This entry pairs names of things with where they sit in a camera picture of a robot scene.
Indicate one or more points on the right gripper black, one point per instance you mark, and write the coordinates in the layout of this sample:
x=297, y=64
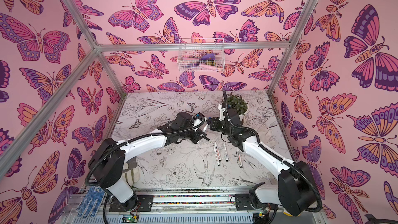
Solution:
x=218, y=124

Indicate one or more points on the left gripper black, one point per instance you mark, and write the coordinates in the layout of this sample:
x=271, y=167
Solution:
x=197, y=134

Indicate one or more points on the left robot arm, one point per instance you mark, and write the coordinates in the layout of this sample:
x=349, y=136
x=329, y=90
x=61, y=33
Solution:
x=107, y=166

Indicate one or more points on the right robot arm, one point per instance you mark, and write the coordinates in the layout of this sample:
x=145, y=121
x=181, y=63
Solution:
x=295, y=191

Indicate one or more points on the potted green plant white pot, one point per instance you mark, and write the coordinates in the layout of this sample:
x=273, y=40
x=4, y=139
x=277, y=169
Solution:
x=236, y=101

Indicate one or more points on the white work glove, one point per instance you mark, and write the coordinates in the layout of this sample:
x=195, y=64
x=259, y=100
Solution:
x=289, y=214

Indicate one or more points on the green circuit board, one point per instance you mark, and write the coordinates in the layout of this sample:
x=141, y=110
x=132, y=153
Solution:
x=129, y=219

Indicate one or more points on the blue knit glove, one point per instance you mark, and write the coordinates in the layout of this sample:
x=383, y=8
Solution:
x=91, y=202

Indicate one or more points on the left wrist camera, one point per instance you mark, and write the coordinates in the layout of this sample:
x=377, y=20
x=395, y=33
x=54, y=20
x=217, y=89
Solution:
x=199, y=120

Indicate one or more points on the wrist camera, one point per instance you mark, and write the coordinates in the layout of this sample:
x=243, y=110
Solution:
x=199, y=120
x=222, y=109

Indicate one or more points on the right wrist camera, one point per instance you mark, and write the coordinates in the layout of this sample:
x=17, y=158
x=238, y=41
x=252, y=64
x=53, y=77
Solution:
x=222, y=109

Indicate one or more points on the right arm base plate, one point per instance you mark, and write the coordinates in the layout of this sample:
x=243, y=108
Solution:
x=243, y=202

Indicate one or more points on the white wire basket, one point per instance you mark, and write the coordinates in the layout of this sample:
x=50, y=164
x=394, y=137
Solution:
x=202, y=54

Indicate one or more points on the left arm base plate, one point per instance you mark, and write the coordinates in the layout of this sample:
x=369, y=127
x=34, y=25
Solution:
x=139, y=203

